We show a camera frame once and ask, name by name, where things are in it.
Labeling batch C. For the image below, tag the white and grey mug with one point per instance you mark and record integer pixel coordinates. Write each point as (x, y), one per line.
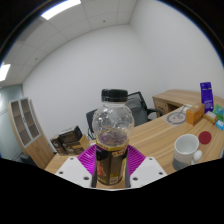
(185, 150)

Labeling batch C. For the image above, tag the flat round red coaster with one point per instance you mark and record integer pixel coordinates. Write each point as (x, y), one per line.
(205, 137)

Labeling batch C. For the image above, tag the black carton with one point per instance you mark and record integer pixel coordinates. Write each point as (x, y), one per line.
(70, 134)

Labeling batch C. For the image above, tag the black office chair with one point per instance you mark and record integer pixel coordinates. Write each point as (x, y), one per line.
(90, 123)

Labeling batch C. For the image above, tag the orange-brown wooden box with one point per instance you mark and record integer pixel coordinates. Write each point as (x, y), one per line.
(195, 114)

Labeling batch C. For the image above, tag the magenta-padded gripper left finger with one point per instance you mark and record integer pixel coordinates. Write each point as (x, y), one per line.
(75, 171)

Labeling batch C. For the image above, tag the ceiling light panel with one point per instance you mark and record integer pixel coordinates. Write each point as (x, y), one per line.
(4, 71)
(60, 9)

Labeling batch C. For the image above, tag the grey mesh-back office chair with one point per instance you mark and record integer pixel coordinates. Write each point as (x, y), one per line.
(140, 111)

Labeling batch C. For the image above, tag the small tan box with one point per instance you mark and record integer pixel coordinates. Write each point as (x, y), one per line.
(210, 117)

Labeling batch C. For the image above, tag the dark brown carton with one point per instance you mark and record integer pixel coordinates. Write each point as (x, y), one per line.
(57, 145)

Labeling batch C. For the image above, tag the wooden side desk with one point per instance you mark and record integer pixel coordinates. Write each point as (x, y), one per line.
(176, 98)

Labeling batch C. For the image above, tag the purple standing card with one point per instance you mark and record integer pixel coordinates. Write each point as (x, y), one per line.
(207, 96)

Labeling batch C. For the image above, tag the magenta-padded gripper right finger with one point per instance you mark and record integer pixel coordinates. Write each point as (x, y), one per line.
(146, 171)

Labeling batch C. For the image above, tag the wooden shelf cabinet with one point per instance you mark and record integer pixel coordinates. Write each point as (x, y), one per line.
(36, 146)

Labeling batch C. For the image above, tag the clear bottle with dark label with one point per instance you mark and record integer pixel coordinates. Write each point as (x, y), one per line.
(111, 156)

